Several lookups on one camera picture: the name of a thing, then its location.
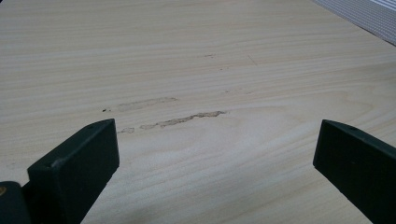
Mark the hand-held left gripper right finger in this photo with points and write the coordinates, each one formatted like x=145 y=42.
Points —
x=358 y=165

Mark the grey striped placemat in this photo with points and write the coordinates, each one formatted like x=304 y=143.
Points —
x=370 y=15

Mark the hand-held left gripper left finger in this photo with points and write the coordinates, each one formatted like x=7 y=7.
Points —
x=74 y=168

